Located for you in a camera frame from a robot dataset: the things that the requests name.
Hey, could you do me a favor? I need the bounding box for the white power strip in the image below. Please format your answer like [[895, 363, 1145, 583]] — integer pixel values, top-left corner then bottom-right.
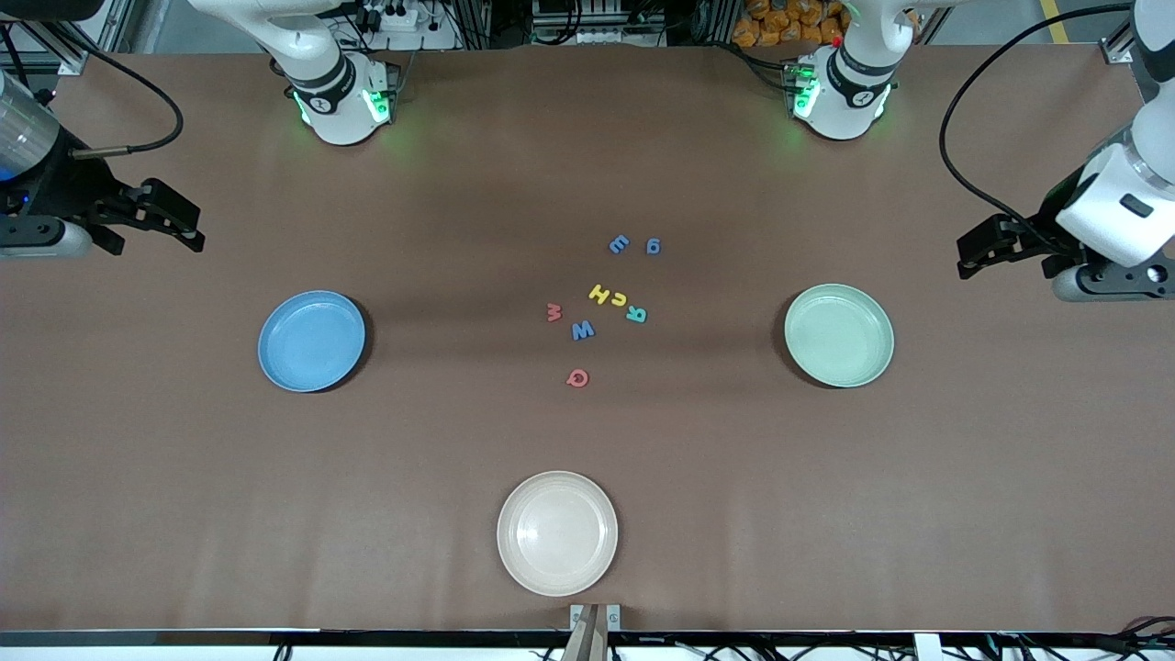
[[361, 3, 425, 35]]

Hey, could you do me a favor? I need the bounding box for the black floor cable bundle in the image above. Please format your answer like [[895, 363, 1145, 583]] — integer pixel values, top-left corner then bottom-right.
[[991, 615, 1175, 661]]

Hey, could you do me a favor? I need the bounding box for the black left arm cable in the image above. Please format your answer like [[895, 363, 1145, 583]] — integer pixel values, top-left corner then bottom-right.
[[938, 3, 1139, 253]]

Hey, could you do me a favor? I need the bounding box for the brown table cover sheet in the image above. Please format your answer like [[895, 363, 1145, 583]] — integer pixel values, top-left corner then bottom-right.
[[0, 44, 1175, 634]]

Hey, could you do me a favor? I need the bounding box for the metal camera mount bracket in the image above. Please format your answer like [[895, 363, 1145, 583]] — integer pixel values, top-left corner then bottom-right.
[[562, 603, 622, 661]]

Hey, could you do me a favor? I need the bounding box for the black table edge rail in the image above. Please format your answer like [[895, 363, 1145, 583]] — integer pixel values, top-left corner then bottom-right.
[[0, 628, 1175, 661]]

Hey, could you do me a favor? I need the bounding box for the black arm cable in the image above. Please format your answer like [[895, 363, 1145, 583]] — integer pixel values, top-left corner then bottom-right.
[[938, 3, 1139, 253], [5, 23, 185, 159]]

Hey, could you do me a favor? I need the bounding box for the blue plate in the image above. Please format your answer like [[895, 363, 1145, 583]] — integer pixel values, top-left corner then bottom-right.
[[258, 290, 367, 394]]

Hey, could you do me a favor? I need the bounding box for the grey equipment rack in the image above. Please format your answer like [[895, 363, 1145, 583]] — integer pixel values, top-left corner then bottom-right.
[[531, 0, 666, 49]]

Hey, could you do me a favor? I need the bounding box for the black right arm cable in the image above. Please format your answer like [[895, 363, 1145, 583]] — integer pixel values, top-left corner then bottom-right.
[[5, 23, 185, 159]]

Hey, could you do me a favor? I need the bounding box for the pale green plate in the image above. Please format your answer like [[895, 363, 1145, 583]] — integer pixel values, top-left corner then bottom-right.
[[784, 284, 896, 389]]

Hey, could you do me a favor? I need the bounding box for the beige plate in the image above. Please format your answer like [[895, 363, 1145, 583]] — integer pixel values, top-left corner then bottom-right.
[[497, 471, 620, 598]]

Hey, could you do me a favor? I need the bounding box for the orange bag pile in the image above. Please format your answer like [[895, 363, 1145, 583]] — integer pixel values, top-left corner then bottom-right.
[[733, 0, 850, 49]]

